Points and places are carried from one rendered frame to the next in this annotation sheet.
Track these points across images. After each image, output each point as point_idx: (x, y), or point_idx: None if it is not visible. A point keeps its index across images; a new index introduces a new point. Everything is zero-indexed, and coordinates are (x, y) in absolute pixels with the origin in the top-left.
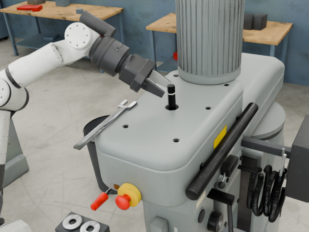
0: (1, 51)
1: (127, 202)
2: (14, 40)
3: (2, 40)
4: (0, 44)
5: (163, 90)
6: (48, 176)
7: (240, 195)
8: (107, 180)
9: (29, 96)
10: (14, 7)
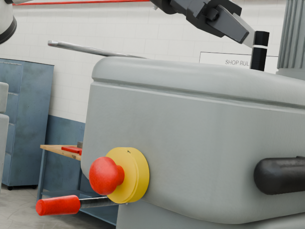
0: (21, 199)
1: (115, 169)
2: (42, 188)
3: (28, 188)
4: (23, 192)
5: (246, 29)
6: None
7: None
8: (89, 154)
9: (15, 31)
10: (58, 146)
